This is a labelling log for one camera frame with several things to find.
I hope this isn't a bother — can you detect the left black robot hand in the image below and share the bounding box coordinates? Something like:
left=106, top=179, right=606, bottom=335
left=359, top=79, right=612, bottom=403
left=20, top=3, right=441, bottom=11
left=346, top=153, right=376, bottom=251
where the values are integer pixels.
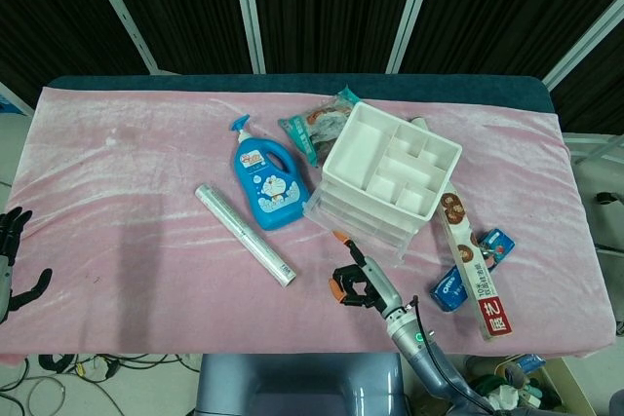
left=0, top=206, right=54, bottom=325

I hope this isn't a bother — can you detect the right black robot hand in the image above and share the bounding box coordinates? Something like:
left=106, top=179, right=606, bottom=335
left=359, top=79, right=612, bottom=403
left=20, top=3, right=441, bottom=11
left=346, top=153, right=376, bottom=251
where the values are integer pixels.
left=329, top=229, right=406, bottom=320

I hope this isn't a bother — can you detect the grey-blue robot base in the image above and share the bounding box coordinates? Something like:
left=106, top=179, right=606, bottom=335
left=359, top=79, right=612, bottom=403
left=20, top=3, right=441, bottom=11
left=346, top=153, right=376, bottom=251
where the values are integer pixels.
left=194, top=353, right=409, bottom=416

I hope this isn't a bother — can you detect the white compartment organizer tray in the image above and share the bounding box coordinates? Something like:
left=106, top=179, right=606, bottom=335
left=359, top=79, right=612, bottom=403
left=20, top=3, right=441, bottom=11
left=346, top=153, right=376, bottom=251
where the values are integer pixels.
left=301, top=101, right=463, bottom=269

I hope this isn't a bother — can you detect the blue Oreo cookie packet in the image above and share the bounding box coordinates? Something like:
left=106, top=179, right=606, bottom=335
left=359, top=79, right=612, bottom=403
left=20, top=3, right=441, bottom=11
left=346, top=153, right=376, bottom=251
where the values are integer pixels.
left=429, top=265, right=472, bottom=313

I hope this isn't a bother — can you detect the long baking paper box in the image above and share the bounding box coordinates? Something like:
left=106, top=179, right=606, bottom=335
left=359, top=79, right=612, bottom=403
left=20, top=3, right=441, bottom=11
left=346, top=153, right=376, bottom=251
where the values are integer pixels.
left=434, top=180, right=516, bottom=344

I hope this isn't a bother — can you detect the small blue snack packet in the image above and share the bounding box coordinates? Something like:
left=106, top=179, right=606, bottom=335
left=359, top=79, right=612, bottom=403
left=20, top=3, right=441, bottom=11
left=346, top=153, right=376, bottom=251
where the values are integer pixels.
left=476, top=227, right=517, bottom=272

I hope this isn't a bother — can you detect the silver cling film roll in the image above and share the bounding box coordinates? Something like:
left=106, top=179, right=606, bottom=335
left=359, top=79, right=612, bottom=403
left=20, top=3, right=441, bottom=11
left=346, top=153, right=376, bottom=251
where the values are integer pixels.
left=194, top=183, right=298, bottom=290

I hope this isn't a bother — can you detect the blue cartoon pump bottle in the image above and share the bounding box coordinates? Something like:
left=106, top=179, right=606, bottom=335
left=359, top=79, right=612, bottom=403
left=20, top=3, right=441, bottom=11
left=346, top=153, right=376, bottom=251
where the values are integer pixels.
left=230, top=113, right=314, bottom=232

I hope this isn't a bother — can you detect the pink velvet cloth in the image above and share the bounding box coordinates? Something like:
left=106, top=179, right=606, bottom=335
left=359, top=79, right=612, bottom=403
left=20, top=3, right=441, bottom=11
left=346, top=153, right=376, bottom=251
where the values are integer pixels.
left=0, top=85, right=616, bottom=359

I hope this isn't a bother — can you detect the teal snack packet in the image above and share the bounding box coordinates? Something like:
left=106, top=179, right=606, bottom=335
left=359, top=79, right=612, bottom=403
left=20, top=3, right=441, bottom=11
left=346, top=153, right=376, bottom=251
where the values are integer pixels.
left=277, top=85, right=365, bottom=168

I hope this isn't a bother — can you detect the bin with rubbish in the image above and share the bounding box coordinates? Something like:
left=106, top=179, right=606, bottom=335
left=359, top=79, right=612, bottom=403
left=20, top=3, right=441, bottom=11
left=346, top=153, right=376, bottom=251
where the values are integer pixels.
left=457, top=352, right=570, bottom=416

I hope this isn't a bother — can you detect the white metal rack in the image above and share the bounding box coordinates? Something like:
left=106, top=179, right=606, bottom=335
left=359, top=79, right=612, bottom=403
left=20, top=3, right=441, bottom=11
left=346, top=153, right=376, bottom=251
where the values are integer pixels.
left=564, top=132, right=624, bottom=167

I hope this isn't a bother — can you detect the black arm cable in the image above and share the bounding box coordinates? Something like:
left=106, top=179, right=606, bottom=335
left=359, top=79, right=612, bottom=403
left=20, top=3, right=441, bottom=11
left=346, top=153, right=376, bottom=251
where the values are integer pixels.
left=410, top=294, right=491, bottom=415

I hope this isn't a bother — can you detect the floor cable bundle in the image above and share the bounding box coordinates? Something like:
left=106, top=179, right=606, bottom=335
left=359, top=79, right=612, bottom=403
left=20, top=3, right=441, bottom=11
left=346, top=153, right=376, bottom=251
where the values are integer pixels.
left=0, top=354, right=202, bottom=416

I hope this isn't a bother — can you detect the white partition post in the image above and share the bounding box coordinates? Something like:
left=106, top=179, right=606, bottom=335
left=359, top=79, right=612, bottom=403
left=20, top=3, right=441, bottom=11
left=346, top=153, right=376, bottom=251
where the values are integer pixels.
left=228, top=0, right=267, bottom=74
left=542, top=0, right=624, bottom=90
left=79, top=0, right=161, bottom=75
left=386, top=0, right=443, bottom=74

